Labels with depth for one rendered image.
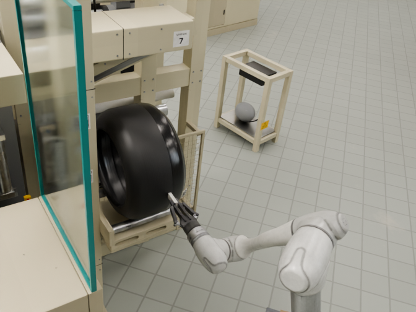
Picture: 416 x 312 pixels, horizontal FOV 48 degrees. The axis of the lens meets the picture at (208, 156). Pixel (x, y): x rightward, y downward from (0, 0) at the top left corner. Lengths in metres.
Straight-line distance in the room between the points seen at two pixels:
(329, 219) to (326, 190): 2.78
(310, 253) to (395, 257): 2.52
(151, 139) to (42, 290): 0.81
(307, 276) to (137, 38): 1.35
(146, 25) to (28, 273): 1.20
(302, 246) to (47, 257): 0.88
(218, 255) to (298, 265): 0.57
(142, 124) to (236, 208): 1.94
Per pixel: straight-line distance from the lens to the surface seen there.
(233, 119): 4.84
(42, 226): 1.88
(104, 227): 2.32
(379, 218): 4.26
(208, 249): 1.96
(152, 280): 3.32
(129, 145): 2.08
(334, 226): 1.58
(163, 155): 2.11
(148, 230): 2.43
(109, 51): 2.22
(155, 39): 2.30
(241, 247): 2.03
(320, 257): 1.50
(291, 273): 1.46
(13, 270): 1.75
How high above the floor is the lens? 2.56
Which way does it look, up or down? 35 degrees down
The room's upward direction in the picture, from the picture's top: 7 degrees clockwise
